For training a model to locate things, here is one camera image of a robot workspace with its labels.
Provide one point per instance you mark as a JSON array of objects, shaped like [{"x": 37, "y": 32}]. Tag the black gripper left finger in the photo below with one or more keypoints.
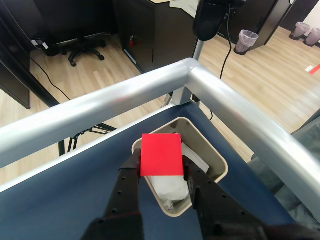
[{"x": 122, "y": 200}]

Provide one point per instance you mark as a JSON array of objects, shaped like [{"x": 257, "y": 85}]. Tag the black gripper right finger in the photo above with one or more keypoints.
[{"x": 220, "y": 215}]

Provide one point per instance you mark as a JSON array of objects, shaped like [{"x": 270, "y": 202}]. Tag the red cube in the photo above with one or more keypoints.
[{"x": 161, "y": 155}]

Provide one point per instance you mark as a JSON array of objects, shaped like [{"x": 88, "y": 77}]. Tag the beige plastic box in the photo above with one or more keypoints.
[{"x": 203, "y": 147}]

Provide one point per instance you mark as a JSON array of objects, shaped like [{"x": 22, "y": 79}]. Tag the black box with white label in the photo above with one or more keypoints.
[{"x": 50, "y": 51}]

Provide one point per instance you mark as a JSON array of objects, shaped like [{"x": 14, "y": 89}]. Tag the white padding tissue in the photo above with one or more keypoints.
[{"x": 170, "y": 187}]

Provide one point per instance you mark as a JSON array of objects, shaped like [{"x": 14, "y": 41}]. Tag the dark grey cloth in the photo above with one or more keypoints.
[{"x": 295, "y": 207}]

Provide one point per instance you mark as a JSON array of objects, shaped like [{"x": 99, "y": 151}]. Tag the black tripod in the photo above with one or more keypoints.
[{"x": 61, "y": 148}]

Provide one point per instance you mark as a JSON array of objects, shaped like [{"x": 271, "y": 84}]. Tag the black office chair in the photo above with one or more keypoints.
[{"x": 83, "y": 48}]

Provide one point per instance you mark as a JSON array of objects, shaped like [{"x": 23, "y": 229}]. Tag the red key tag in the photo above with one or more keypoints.
[{"x": 131, "y": 43}]

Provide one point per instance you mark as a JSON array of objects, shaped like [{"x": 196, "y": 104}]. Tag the silver stand pole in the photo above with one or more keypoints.
[{"x": 200, "y": 50}]

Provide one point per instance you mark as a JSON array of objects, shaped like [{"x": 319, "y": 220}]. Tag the trash bin with clear liner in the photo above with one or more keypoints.
[
  {"x": 245, "y": 42},
  {"x": 313, "y": 37},
  {"x": 300, "y": 31}
]

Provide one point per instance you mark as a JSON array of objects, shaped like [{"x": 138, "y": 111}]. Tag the red floor tape strip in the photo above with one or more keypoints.
[{"x": 316, "y": 69}]

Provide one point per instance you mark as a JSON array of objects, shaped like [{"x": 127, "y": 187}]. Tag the dark office desk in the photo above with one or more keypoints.
[{"x": 12, "y": 62}]

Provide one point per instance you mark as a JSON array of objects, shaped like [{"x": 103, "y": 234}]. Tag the black oval webcam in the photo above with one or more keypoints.
[{"x": 207, "y": 22}]

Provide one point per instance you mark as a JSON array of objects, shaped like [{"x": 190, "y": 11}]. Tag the dark office partition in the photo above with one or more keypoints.
[{"x": 265, "y": 20}]

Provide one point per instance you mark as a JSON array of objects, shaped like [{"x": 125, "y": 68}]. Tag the white paper sheet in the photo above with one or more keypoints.
[{"x": 185, "y": 4}]

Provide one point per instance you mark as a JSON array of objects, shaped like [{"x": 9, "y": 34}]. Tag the silver cart rail frame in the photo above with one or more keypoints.
[{"x": 100, "y": 105}]

